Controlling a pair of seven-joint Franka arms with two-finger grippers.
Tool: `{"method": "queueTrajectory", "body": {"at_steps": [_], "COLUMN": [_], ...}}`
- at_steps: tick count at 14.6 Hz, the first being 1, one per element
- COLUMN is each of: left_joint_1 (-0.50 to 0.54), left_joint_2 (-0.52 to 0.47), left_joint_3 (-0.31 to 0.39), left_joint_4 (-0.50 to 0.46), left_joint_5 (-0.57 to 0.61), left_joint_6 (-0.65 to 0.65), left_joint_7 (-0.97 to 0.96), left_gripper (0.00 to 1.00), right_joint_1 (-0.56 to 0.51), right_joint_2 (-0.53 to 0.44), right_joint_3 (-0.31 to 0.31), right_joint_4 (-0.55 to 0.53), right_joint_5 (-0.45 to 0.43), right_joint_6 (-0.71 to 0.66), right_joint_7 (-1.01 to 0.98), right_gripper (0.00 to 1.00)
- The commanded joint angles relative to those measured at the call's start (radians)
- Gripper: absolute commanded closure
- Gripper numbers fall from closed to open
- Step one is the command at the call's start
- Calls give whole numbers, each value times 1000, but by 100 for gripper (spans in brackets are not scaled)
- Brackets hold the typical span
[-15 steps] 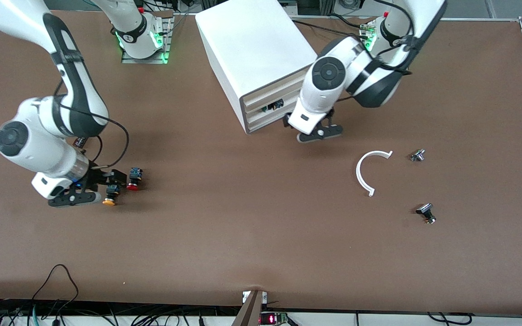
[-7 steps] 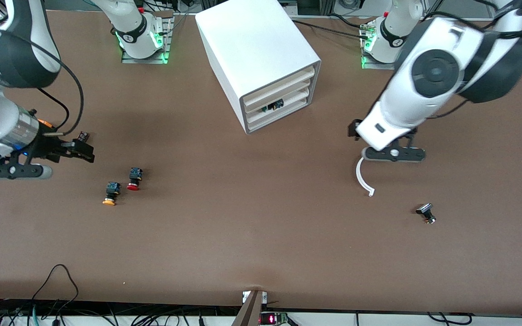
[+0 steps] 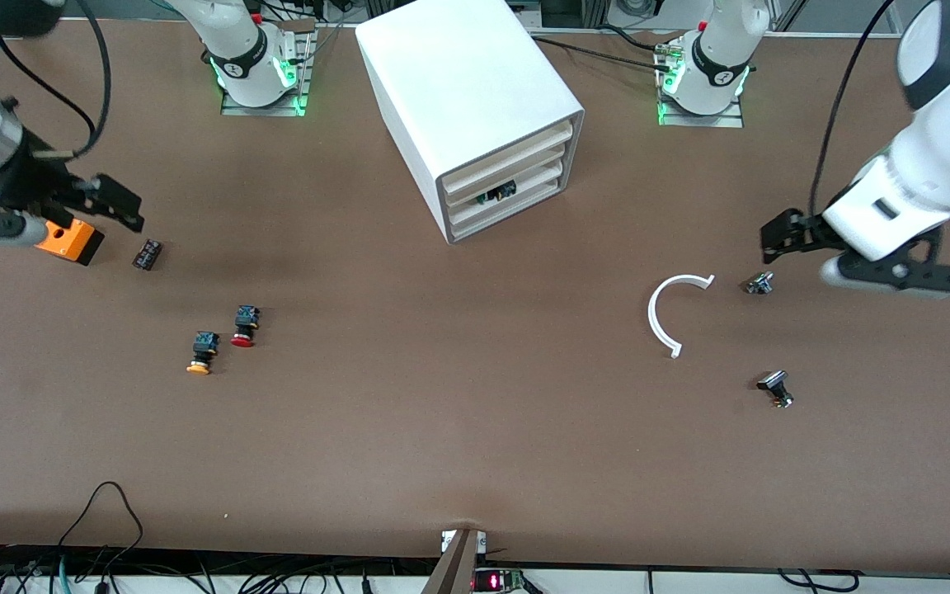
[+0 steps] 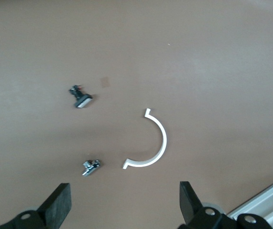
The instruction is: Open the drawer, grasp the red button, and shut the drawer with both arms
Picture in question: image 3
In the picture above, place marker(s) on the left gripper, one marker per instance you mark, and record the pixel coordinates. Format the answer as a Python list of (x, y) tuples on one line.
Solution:
[(810, 228)]

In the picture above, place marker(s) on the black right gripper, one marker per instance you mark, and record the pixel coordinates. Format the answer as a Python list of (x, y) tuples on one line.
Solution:
[(27, 180)]

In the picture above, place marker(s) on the red push button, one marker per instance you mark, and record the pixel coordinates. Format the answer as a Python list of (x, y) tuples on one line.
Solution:
[(244, 326)]

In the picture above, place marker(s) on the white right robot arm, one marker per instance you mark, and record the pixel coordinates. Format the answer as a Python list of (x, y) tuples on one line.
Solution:
[(236, 41)]

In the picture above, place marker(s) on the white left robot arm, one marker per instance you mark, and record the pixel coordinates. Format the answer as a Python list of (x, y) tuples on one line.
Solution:
[(945, 140)]

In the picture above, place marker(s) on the yellow push button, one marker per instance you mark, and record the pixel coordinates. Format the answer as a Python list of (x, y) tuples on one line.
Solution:
[(201, 353)]

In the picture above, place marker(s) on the small black contact block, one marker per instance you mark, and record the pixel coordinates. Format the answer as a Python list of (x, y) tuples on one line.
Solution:
[(147, 254)]

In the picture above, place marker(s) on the white curved plastic arc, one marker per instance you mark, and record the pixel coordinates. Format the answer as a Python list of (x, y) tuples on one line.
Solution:
[(654, 318)]

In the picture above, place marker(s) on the device with red display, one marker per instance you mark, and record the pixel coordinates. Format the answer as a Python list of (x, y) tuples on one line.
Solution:
[(496, 582)]

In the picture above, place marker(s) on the silver selector switch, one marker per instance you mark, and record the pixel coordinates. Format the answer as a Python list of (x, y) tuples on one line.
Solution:
[(759, 284)]

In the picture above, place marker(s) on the orange button enclosure box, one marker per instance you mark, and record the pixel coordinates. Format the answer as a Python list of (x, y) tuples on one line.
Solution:
[(75, 241)]

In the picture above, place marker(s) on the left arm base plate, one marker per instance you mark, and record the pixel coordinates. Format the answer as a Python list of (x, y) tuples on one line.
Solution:
[(714, 120)]

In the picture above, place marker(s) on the black knob switch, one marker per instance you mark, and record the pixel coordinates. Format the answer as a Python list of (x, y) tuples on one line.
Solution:
[(774, 384)]

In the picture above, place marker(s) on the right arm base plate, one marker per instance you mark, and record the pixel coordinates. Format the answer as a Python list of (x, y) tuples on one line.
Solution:
[(232, 107)]

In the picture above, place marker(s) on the black green switch component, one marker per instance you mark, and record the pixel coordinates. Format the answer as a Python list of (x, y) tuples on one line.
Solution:
[(498, 194)]

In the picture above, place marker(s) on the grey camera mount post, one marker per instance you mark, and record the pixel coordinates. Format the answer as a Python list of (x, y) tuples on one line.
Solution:
[(454, 565)]

